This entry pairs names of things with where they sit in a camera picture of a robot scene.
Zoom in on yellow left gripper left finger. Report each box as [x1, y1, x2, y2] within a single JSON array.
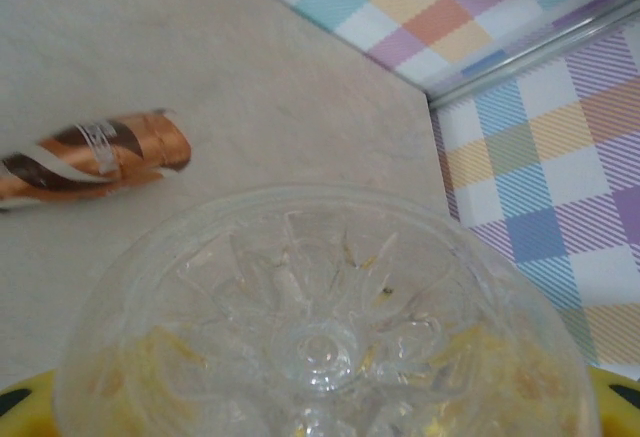
[[0, 367, 59, 437]]

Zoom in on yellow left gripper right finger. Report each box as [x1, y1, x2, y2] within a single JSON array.
[[585, 364, 640, 437]]

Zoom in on juice bottle with yellow label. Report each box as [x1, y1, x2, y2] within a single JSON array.
[[49, 181, 604, 437]]

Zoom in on bottle with brown coffee label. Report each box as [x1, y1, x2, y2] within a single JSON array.
[[0, 108, 194, 214]]

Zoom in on aluminium frame post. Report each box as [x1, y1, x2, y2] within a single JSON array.
[[428, 0, 640, 108]]

